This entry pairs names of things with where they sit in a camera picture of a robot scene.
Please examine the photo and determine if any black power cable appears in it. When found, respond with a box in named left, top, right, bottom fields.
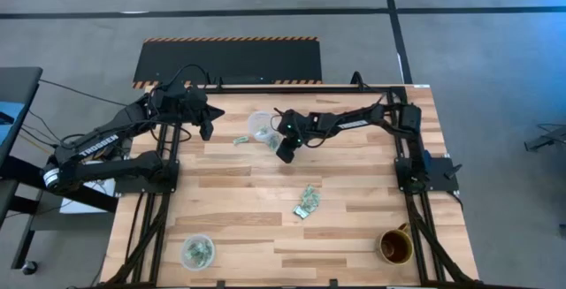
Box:
left=350, top=71, right=399, bottom=95

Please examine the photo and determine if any black hazard-striped floor mat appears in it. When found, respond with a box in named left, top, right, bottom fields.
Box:
left=132, top=36, right=323, bottom=89

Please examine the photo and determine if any blue panel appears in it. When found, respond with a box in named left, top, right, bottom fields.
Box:
left=0, top=102, right=27, bottom=145

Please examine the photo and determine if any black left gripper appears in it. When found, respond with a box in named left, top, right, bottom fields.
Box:
left=165, top=87, right=226, bottom=142

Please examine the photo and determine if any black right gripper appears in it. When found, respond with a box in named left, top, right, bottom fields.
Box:
left=276, top=108, right=315, bottom=164

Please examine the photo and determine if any yellow cable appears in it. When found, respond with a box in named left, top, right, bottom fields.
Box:
left=17, top=132, right=50, bottom=156

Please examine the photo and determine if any grey platform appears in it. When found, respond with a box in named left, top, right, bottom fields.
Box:
left=29, top=191, right=117, bottom=232

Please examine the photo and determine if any white printed paper sheet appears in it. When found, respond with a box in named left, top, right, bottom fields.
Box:
left=59, top=182, right=117, bottom=215

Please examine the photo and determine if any thin black floor cable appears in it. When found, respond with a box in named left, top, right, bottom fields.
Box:
left=38, top=79, right=132, bottom=108

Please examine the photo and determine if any black diagonal beam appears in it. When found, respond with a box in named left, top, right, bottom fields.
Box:
left=0, top=155, right=119, bottom=214

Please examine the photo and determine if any grey metal stand foot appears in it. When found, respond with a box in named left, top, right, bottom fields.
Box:
left=524, top=125, right=566, bottom=152

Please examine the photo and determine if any brown ceramic mug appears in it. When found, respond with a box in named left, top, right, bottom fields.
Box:
left=375, top=222, right=415, bottom=266

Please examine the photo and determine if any clear round plastic container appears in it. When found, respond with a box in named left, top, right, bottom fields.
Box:
left=246, top=110, right=284, bottom=151
left=180, top=233, right=217, bottom=272

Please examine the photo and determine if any black desk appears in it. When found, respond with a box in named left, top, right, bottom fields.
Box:
left=0, top=66, right=44, bottom=157

